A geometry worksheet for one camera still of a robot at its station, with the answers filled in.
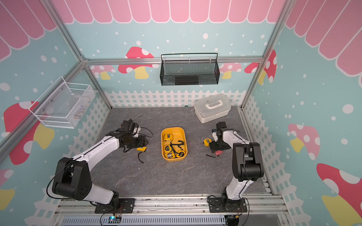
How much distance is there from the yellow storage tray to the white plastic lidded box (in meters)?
0.18

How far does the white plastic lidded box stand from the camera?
1.07 metres

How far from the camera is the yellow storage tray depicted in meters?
0.98
